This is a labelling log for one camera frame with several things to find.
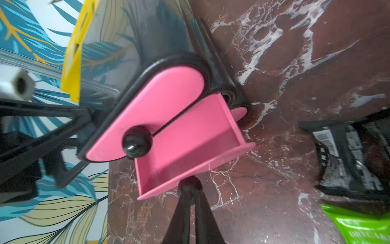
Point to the pink top drawer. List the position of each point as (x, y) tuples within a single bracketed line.
[(165, 95)]

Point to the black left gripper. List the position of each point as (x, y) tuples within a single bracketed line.
[(20, 153)]

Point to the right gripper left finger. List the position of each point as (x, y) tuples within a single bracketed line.
[(178, 231)]

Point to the pink drawer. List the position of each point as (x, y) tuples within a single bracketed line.
[(203, 138), (165, 95)]

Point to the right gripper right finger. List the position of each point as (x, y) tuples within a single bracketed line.
[(207, 230)]

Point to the black drawer cabinet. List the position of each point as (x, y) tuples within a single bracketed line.
[(129, 42)]

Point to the yellow black toolbox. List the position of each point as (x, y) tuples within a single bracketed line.
[(71, 74)]

